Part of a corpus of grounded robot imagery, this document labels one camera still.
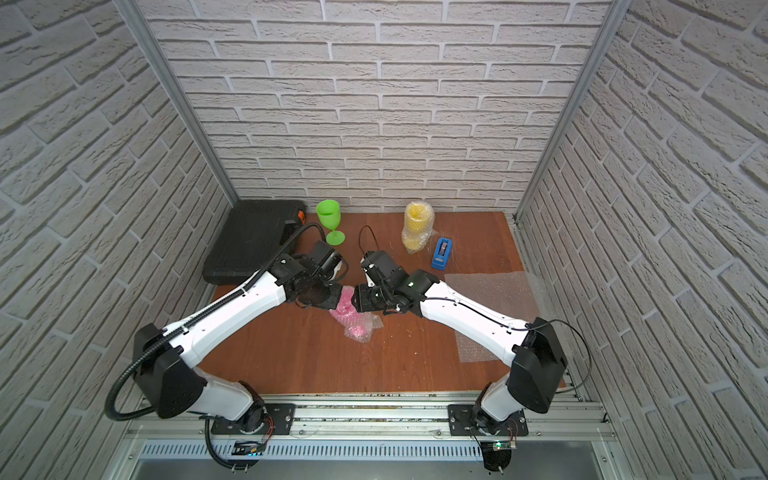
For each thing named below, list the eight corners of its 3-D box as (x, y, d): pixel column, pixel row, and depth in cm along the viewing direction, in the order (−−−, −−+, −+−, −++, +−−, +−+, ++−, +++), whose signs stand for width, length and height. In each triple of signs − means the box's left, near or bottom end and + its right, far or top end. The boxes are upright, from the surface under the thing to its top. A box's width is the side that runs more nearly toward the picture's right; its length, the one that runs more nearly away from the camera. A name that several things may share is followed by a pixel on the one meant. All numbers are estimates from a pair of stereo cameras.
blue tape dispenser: (430, 267, 105) (432, 259, 101) (438, 243, 112) (439, 235, 108) (445, 271, 104) (447, 264, 100) (451, 247, 111) (454, 239, 107)
